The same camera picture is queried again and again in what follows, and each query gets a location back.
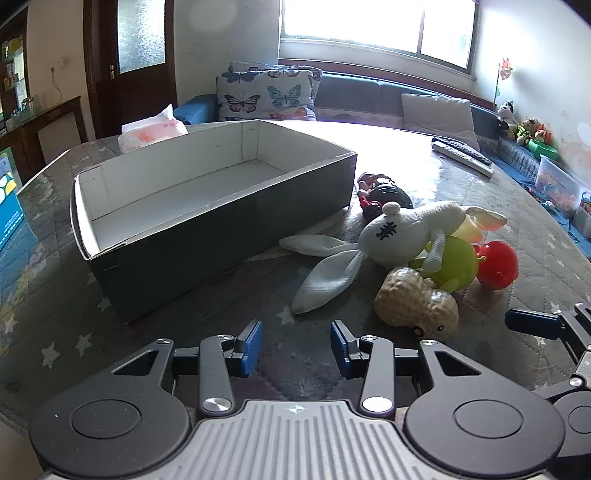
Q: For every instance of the white cushion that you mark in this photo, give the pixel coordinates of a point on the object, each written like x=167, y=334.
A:
x=438, y=115

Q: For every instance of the clear plastic storage bin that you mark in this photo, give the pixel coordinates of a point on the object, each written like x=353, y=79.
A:
x=558, y=184

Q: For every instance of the black and white cow plush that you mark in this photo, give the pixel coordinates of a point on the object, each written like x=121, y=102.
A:
x=505, y=115

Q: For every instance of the yellow plastic toy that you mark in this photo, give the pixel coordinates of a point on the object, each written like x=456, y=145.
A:
x=471, y=230

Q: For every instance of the orange plush toy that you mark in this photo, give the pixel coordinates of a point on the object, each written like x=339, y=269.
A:
x=544, y=134

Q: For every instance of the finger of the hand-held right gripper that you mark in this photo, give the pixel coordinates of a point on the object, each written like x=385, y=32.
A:
x=531, y=323

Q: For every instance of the white plush rabbit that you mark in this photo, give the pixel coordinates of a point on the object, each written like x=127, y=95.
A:
x=397, y=230

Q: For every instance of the red and black figure toy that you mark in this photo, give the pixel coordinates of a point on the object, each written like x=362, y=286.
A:
x=388, y=194

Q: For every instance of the dark wooden door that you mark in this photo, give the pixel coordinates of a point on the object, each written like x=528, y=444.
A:
x=138, y=92

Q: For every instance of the beige peanut toy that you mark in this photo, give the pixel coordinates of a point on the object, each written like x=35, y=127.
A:
x=406, y=295

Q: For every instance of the window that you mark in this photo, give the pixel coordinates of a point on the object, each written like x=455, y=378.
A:
x=351, y=23

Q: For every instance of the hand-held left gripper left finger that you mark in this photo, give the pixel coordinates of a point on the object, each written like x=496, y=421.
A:
x=251, y=346

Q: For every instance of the dark grey cardboard box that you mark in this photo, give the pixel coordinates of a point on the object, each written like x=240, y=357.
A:
x=184, y=240

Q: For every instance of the green plastic bowl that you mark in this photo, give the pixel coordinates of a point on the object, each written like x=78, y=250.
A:
x=542, y=148

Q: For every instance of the green round toy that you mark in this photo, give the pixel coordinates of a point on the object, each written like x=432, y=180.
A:
x=455, y=263

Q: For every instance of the butterfly print pillow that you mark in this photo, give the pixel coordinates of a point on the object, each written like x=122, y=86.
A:
x=244, y=65
x=263, y=97

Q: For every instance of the blue sofa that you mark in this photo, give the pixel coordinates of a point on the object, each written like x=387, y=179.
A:
x=360, y=92

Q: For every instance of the black remote control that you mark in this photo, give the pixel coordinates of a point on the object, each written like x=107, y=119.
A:
x=461, y=148

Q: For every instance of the grey remote control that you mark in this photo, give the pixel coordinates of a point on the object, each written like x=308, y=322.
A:
x=457, y=160

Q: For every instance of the wooden shelf cabinet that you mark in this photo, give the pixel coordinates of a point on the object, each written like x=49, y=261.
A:
x=14, y=69

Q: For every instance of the red pig toy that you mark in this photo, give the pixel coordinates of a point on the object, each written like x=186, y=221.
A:
x=498, y=263

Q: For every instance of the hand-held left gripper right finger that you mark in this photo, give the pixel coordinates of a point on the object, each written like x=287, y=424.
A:
x=339, y=346

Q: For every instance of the brown bear plush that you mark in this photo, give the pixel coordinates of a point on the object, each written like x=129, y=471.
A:
x=526, y=131

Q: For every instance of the pink and white tissue pack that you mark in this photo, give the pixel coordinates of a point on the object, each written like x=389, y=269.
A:
x=152, y=131

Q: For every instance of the grey quilted star tablecloth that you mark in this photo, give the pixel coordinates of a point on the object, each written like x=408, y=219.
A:
x=184, y=337

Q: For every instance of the blue printed carton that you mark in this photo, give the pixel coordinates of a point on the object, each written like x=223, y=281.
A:
x=9, y=207

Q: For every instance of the colourful pinwheel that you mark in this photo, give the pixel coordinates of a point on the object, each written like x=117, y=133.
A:
x=504, y=69

